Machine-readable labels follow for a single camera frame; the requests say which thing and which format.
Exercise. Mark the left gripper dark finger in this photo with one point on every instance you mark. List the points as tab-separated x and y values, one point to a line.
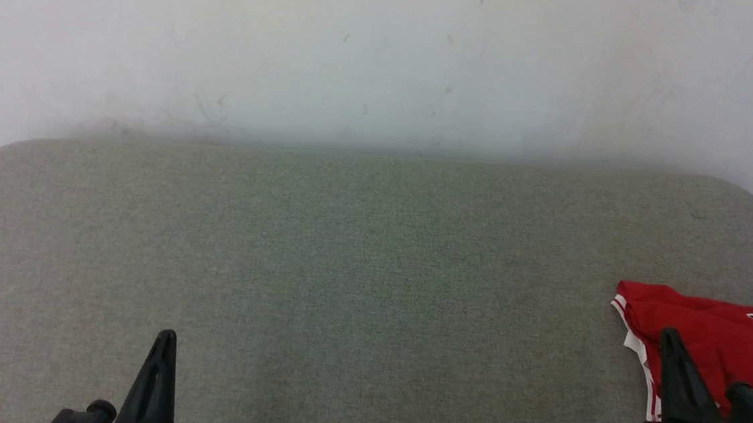
154	396

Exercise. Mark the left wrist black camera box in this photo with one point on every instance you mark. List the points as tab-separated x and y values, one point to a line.
81	417

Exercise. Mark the red white jersey shirt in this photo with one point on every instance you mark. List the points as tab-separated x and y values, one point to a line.
717	326

